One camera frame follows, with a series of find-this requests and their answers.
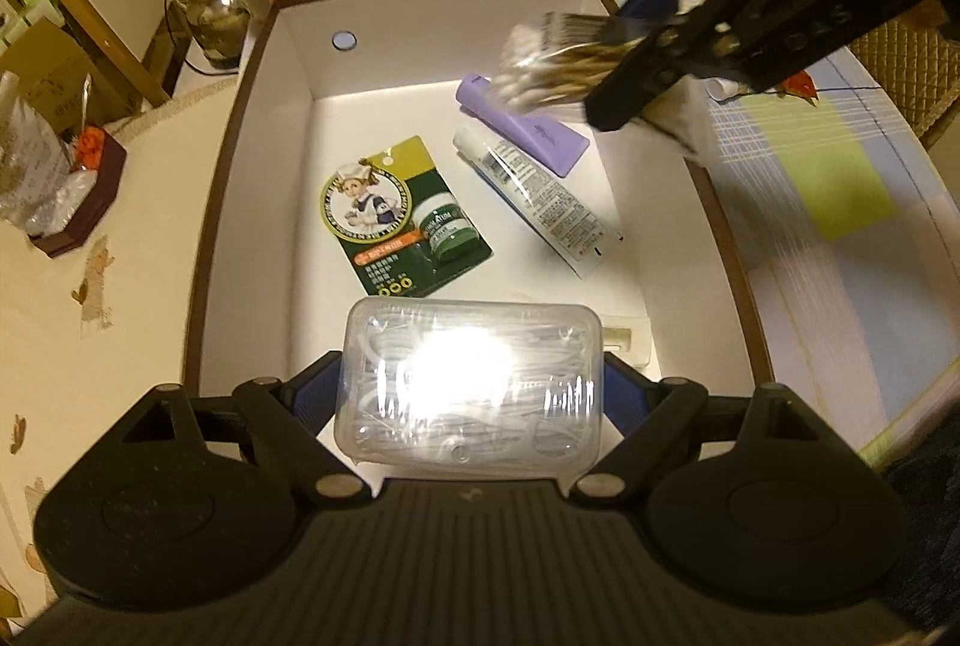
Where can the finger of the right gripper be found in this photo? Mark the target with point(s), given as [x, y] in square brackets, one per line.
[658, 63]

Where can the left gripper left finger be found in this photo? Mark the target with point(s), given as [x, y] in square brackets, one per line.
[282, 419]

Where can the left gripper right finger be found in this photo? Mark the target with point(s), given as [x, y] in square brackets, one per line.
[657, 421]

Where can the cotton swab bag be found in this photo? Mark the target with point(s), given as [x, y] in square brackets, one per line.
[564, 57]

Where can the purple cosmetic tube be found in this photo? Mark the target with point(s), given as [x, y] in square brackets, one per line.
[546, 139]

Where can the red snack packet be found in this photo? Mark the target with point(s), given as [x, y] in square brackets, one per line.
[799, 85]

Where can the clear floss pick box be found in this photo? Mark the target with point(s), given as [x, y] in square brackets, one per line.
[452, 387]

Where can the white cream tube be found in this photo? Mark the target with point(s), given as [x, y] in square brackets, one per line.
[576, 233]

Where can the green mentholatum blister card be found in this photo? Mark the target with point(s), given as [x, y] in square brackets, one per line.
[402, 229]

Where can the white hair clip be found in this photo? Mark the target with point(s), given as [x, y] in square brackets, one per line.
[630, 338]

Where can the woven chair cushion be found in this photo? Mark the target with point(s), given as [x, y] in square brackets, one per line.
[919, 71]

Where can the cartoon bear bedsheet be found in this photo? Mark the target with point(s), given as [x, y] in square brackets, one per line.
[86, 334]

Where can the checkered tablecloth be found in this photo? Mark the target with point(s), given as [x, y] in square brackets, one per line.
[849, 238]

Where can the brown cardboard storage box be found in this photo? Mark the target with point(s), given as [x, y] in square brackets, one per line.
[329, 81]

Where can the dark wooden tray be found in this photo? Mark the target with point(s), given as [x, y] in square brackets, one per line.
[84, 198]

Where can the metal spoon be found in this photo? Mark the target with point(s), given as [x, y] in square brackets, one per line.
[84, 104]

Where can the glass kettle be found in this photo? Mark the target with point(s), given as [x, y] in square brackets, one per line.
[219, 28]

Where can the brown cardboard carton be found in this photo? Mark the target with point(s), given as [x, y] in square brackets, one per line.
[51, 69]

